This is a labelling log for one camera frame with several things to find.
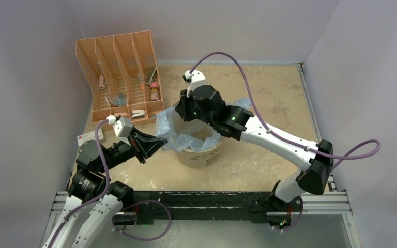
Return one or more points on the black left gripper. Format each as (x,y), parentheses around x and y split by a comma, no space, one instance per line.
(142,144)

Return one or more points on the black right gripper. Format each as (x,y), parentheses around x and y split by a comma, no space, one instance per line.
(182,108)

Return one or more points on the light blue plastic trash bag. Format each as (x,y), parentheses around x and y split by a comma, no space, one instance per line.
(194,135)

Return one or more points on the beige plastic trash bin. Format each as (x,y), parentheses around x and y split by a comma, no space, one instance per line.
(199,159)

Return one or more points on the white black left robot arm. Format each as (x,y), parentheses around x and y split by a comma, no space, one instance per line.
(93,199)

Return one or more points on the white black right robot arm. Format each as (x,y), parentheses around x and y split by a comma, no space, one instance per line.
(311,158)

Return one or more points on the white mini stapler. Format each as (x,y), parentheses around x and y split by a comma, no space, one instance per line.
(137,114)

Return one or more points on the pink labelled small bottle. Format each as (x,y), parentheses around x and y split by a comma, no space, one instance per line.
(154,91)

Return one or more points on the pink eraser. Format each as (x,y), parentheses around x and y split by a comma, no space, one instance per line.
(120,114)

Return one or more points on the blue correction tape package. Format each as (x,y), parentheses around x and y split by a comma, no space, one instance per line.
(119,100)

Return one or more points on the pink plastic desk organizer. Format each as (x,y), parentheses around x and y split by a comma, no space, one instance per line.
(123,63)

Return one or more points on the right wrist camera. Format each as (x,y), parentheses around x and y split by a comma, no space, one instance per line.
(194,79)

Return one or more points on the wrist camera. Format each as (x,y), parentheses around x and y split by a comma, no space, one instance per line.
(121,125)
(194,79)

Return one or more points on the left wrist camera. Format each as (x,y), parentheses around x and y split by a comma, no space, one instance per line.
(121,125)

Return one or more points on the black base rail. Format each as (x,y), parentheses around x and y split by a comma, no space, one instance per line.
(256,207)

